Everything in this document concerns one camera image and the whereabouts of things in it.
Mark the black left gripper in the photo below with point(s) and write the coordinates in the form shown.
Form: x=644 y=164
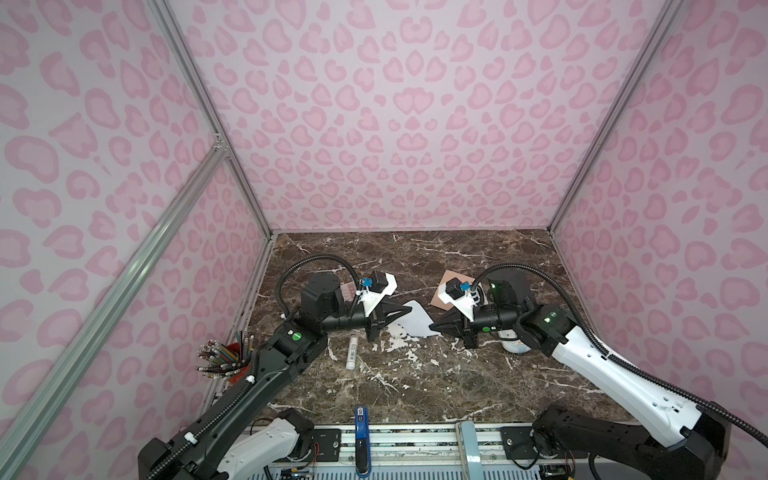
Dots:
x=374 y=320

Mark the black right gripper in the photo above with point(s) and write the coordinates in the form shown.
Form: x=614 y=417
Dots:
x=463 y=329

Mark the white letter paper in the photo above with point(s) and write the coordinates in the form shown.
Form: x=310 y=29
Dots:
x=414 y=325

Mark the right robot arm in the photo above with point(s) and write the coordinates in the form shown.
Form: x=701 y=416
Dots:
x=676 y=433

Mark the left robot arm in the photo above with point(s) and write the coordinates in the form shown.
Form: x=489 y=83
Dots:
x=297 y=342

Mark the pink desk calculator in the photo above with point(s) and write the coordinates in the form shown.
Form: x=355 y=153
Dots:
x=348 y=291

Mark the white round clock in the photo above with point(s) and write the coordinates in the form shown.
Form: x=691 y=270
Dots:
x=511 y=343

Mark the white glue stick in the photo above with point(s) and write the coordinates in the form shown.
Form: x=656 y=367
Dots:
x=352 y=353

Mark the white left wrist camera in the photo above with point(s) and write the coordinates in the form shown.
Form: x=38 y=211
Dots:
x=374 y=288

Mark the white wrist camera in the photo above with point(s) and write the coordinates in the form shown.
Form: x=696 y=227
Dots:
x=374 y=288
x=459 y=294

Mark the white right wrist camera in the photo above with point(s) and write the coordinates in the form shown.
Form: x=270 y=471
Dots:
x=459 y=294

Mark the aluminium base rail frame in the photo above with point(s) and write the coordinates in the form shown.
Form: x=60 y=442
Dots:
x=414 y=450

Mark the blue black tool on rail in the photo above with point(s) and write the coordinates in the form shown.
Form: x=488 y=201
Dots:
x=362 y=443

